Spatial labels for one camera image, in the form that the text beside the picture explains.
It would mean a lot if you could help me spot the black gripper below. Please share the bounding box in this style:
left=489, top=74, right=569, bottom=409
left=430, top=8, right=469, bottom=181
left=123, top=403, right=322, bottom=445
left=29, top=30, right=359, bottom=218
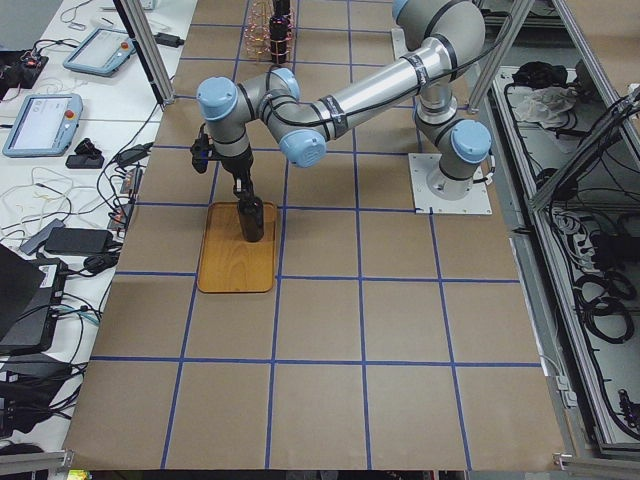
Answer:
left=220, top=149, right=260, bottom=205

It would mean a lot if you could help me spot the aluminium frame post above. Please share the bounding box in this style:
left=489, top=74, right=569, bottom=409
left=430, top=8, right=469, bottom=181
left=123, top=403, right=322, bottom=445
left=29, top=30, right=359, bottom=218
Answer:
left=113, top=0, right=175, bottom=109

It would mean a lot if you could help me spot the dark wine bottle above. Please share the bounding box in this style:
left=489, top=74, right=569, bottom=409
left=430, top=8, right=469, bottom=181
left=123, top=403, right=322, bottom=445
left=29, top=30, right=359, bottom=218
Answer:
left=237, top=197, right=264, bottom=242

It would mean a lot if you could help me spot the teach pendant far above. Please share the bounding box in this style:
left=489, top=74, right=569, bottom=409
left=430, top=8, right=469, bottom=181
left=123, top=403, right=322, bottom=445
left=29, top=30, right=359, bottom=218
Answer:
left=63, top=28, right=135, bottom=77

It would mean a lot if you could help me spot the teach pendant near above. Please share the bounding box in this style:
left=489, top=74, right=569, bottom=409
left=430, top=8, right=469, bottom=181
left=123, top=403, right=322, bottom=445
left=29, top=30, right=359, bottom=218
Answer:
left=2, top=93, right=83, bottom=158

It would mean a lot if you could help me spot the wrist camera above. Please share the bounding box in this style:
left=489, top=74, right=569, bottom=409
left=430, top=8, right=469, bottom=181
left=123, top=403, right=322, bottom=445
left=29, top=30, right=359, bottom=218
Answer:
left=190, top=123, right=213, bottom=174

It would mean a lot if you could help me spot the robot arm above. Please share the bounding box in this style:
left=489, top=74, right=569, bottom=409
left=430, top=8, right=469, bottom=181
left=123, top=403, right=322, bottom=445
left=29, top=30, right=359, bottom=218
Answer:
left=191, top=1, right=491, bottom=203

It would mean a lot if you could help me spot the black laptop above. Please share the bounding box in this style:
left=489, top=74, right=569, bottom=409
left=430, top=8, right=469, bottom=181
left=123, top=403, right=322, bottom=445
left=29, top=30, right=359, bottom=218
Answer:
left=1, top=246, right=67, bottom=356

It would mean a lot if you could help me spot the teach pendant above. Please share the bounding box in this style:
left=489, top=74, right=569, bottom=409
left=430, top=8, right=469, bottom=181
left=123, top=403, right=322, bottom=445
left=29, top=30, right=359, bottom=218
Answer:
left=2, top=93, right=83, bottom=158
left=63, top=28, right=135, bottom=77

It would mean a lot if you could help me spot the white crumpled cloth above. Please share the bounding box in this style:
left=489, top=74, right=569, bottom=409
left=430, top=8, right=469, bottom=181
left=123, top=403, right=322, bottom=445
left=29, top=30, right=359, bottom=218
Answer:
left=514, top=86, right=577, bottom=128

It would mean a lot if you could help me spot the copper wire bottle basket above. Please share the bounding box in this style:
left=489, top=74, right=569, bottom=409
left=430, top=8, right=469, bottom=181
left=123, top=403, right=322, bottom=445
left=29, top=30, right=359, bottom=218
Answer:
left=244, top=0, right=294, bottom=65

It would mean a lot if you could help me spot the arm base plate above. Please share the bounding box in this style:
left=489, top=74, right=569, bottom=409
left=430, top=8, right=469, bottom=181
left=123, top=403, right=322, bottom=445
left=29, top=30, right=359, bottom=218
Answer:
left=390, top=27, right=408, bottom=61
left=408, top=153, right=493, bottom=216

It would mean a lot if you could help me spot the dark wine bottle end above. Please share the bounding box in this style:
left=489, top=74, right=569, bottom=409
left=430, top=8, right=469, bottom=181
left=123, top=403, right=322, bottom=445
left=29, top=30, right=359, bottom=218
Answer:
left=269, top=0, right=291, bottom=65

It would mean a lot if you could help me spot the black power adapter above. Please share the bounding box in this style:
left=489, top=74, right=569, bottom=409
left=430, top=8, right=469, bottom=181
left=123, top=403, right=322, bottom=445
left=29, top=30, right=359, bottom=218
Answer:
left=44, top=227, right=113, bottom=256

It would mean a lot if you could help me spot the wooden tray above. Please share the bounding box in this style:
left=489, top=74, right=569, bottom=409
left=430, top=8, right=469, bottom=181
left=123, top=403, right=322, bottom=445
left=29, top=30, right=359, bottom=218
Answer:
left=197, top=202, right=277, bottom=294

